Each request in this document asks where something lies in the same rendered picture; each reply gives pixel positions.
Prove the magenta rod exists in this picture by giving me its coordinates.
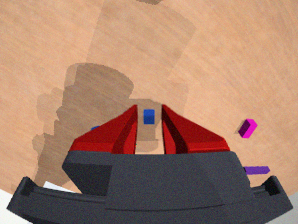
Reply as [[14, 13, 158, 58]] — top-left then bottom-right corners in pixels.
[[238, 119, 258, 138]]

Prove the purple rod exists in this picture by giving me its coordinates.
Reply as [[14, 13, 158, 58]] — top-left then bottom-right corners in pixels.
[[244, 166, 270, 175]]

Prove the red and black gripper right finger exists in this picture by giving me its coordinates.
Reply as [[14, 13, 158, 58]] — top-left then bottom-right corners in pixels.
[[161, 104, 231, 154]]

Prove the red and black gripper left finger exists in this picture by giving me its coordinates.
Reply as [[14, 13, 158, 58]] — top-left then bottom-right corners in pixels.
[[69, 105, 138, 154]]

